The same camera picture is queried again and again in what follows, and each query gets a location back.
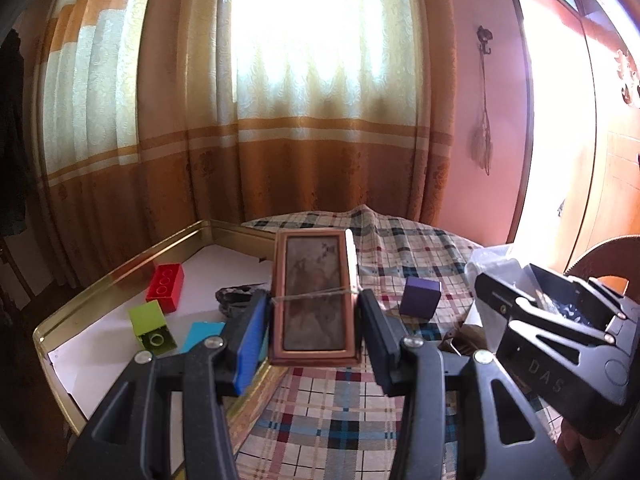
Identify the green building block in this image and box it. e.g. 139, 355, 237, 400
128, 300, 177, 357

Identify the purple box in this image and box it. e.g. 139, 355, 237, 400
400, 275, 442, 320

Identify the wooden photo frame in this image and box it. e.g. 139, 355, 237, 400
269, 228, 362, 367

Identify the red building block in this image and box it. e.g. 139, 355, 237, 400
146, 263, 185, 314

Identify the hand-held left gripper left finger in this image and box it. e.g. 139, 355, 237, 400
60, 290, 271, 480

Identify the gold tin box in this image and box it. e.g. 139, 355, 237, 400
32, 219, 291, 436

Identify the orange and cream curtain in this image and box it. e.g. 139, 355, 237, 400
37, 0, 458, 286

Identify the wooden chair back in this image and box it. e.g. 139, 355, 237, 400
565, 234, 640, 311

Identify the teal building block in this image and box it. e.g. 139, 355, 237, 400
177, 321, 271, 363

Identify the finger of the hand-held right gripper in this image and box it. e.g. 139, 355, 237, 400
475, 272, 621, 361
530, 262, 627, 322

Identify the orange wooden door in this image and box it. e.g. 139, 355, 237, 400
505, 0, 640, 271

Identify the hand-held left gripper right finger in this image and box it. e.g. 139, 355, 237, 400
357, 288, 573, 480

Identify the plaid tablecloth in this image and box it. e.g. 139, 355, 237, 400
227, 205, 566, 480

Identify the wooden door frame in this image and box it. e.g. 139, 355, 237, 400
500, 0, 533, 246

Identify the hanging tassel cord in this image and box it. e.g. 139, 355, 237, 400
467, 52, 493, 177

